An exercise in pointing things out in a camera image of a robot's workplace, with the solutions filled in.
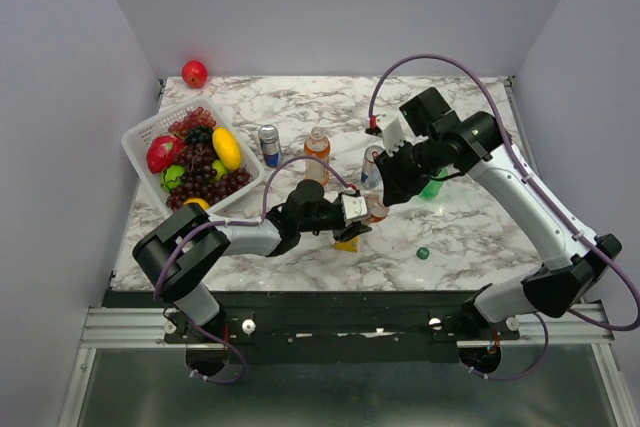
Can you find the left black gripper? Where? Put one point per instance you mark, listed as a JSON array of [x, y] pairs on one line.
[[350, 231]]

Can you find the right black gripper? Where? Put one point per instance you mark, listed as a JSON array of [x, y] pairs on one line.
[[396, 188]]

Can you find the orange bottle front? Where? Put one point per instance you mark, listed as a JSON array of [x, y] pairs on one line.
[[376, 208]]

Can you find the orange bottle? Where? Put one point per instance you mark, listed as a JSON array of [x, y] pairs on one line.
[[317, 145], [376, 208]]

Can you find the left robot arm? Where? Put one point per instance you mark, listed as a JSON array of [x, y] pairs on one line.
[[177, 255]]

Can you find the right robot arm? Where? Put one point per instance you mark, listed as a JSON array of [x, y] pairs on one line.
[[428, 137]]

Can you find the green plastic bottle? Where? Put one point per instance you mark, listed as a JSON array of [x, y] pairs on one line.
[[433, 187]]

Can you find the green bottle cap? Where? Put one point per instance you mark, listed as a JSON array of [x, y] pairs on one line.
[[423, 253]]

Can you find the orange bottle rear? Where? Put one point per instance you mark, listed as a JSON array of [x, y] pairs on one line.
[[317, 145]]

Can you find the yellow candy bag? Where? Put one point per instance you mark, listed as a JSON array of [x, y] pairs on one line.
[[351, 245]]

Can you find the blue silver can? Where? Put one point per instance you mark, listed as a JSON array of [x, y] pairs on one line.
[[269, 140], [370, 175]]

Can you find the green apple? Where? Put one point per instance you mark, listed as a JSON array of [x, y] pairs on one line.
[[219, 170]]

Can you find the yellow mango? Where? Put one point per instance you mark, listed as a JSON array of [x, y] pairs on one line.
[[227, 148]]

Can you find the yellow lemon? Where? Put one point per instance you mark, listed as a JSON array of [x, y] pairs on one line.
[[197, 201]]

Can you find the purple grape bunch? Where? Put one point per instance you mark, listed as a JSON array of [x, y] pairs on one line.
[[197, 180]]

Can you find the black grape bunch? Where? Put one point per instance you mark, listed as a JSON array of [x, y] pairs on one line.
[[199, 135]]

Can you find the red grape bunch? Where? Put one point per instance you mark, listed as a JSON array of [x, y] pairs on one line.
[[197, 118]]

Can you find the green round fruit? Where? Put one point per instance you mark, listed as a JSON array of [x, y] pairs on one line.
[[171, 177]]

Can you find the red dragon fruit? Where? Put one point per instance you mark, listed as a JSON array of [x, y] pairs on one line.
[[162, 152]]

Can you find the red apple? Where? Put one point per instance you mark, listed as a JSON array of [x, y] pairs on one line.
[[194, 73]]

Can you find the white plastic fruit basket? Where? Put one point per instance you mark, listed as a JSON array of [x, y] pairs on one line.
[[137, 140]]

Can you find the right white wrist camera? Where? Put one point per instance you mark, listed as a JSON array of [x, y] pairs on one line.
[[392, 134]]

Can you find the black base frame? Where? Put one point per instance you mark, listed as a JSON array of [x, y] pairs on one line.
[[338, 328]]

